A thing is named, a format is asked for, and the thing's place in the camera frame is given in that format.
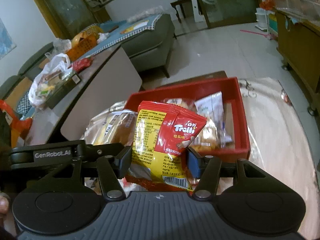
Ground clear bag waffle cookies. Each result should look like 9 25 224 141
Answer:
163 92 224 152

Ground red yellow Trolli gummy bag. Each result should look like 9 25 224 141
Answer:
125 101 207 191

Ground white shelf rack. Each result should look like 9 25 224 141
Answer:
255 8 268 31

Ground red plastic bag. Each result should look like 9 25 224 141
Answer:
1 100 33 148

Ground person's left hand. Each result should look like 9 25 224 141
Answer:
0 192 10 219

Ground grey sofa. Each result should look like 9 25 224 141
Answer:
1 14 175 100

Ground red snack packet on table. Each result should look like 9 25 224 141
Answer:
71 57 93 73

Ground brown wooden cabinet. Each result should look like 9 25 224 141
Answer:
276 11 319 115

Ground white snack bar packet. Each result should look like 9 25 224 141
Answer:
192 92 233 152

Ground white perforated board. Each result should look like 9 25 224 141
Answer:
191 0 206 23

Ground grey coffee table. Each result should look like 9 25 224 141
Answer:
24 45 142 146

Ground red cardboard tray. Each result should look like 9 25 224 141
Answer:
125 77 251 163

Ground dark green box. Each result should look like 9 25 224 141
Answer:
46 74 81 109

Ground orange plastic basket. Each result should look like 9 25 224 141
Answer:
67 34 97 62

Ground white plastic bag of items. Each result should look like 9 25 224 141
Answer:
28 53 75 108

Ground pink stick on floor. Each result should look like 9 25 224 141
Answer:
240 29 273 40

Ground blue patterned sofa cover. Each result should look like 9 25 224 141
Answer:
80 14 163 59

